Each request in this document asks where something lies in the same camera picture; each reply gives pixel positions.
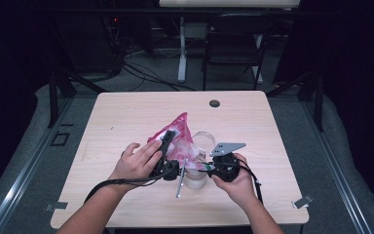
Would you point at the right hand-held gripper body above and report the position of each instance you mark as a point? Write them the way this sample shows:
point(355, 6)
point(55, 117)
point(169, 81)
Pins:
point(227, 167)

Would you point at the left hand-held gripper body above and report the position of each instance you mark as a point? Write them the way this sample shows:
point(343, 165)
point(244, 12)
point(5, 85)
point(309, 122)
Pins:
point(170, 169)

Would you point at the pink and white plastic bag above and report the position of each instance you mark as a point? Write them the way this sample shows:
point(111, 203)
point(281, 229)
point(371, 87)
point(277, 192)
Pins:
point(181, 136)

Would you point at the clear glass mug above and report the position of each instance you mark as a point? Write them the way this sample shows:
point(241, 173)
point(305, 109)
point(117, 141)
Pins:
point(204, 141)

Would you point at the person's right hand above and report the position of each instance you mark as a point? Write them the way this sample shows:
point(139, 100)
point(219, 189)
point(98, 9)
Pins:
point(240, 188)

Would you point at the person's left hand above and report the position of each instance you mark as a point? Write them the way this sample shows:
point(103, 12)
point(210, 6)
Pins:
point(136, 165)

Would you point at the dark round table grommet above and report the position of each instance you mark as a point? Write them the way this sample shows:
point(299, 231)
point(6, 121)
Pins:
point(214, 103)

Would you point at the grey tape piece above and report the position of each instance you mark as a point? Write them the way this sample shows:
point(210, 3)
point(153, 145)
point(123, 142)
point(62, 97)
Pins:
point(302, 202)
point(57, 205)

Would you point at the black tape strip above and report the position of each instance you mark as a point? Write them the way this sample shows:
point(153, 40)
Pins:
point(66, 124)

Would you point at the black metal stand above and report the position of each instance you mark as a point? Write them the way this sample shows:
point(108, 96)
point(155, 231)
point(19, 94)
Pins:
point(319, 104)
point(53, 97)

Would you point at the dark equipment with red light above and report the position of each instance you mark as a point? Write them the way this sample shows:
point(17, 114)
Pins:
point(87, 42)

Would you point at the black folding chair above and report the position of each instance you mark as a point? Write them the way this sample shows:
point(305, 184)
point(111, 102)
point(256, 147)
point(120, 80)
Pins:
point(238, 29)

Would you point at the white background desk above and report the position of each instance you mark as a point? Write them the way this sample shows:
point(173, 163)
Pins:
point(227, 3)

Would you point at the aluminium floor rail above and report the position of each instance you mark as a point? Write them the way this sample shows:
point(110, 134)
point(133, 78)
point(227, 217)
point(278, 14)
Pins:
point(22, 182)
point(337, 182)

